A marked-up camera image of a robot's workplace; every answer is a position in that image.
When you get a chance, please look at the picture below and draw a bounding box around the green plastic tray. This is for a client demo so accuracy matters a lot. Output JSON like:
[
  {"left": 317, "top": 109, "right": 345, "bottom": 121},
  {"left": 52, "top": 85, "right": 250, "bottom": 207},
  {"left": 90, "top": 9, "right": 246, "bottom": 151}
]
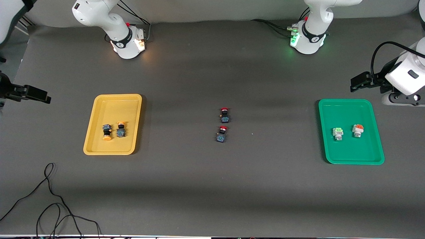
[{"left": 318, "top": 99, "right": 385, "bottom": 165}]

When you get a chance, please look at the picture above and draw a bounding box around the yellow plastic tray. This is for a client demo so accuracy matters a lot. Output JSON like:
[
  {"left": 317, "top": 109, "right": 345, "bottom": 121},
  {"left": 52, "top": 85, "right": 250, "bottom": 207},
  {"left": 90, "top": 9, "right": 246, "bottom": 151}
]
[{"left": 83, "top": 94, "right": 142, "bottom": 155}]

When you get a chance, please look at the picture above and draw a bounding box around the dark grey table cloth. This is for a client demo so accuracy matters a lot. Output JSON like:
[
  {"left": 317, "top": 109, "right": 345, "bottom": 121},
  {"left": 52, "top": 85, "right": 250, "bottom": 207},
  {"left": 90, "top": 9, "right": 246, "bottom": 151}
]
[{"left": 0, "top": 13, "right": 425, "bottom": 238}]

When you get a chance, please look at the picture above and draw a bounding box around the thin black loose cable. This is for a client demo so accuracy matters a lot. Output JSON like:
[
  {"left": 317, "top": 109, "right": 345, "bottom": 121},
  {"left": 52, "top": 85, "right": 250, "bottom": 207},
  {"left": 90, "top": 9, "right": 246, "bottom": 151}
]
[{"left": 0, "top": 163, "right": 102, "bottom": 239}]

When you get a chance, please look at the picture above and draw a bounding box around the aluminium frame rail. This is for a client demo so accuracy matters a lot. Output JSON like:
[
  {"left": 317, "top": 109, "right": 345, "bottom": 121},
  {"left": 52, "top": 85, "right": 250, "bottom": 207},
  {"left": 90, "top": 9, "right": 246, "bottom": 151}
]
[{"left": 17, "top": 15, "right": 35, "bottom": 29}]

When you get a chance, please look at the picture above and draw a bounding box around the black arm base cable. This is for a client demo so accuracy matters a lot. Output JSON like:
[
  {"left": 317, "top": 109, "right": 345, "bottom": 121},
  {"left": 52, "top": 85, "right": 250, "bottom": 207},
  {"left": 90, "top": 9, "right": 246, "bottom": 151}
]
[
  {"left": 105, "top": 0, "right": 151, "bottom": 43},
  {"left": 251, "top": 7, "right": 311, "bottom": 37}
]

